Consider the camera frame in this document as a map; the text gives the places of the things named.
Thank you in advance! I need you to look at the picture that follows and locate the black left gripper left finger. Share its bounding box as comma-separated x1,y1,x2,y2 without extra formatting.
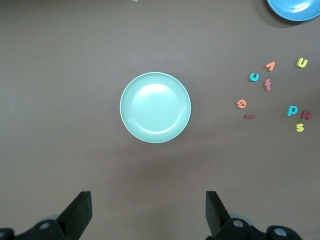
0,191,93,240

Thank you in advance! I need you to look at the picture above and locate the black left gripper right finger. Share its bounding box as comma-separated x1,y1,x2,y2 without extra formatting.
206,191,303,240

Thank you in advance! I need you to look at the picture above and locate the teal foam letter p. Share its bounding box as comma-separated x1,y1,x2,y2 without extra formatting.
286,104,299,117

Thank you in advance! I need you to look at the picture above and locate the pale green plate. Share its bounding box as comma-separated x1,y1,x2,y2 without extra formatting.
119,71,192,144

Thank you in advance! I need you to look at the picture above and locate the maroon foam letter n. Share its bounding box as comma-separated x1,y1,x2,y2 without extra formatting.
299,110,313,121

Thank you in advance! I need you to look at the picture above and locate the brown table cover sheet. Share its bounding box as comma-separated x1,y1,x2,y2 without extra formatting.
0,0,320,240

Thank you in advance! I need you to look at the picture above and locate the yellow foam letter u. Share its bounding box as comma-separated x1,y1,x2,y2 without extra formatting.
296,57,309,69

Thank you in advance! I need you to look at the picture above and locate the blue plate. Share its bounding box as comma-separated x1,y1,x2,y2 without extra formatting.
265,0,320,22

